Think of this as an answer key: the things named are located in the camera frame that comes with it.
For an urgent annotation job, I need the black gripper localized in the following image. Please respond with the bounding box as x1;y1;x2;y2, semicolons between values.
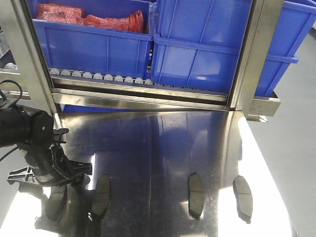
7;128;92;188

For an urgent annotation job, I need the grey brake pad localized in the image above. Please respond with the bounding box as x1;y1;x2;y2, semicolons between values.
45;186;67;221
91;174;111;222
233;175;253;224
188;173;204;219

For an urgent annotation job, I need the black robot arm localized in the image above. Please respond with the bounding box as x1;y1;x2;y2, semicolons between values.
0;105;92;187

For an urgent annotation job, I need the grey roller conveyor strip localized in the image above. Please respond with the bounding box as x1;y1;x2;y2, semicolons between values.
49;68;154;85

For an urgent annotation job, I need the left blue plastic bin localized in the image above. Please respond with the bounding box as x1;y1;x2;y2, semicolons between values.
27;0;156;78

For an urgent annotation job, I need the blue plastic bin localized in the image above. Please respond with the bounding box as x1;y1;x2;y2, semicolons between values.
157;0;316;56
27;0;156;78
151;32;300;97

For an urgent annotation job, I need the red bubble wrap bag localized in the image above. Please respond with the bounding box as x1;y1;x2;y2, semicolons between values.
36;2;145;33

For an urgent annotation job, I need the right lower blue plastic bin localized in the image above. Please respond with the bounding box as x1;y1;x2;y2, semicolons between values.
151;32;300;97

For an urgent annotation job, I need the right upper blue plastic bin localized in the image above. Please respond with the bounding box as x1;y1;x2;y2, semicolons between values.
157;0;316;56

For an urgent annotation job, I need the stainless steel rack frame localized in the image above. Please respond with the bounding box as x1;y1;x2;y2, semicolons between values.
0;0;283;122

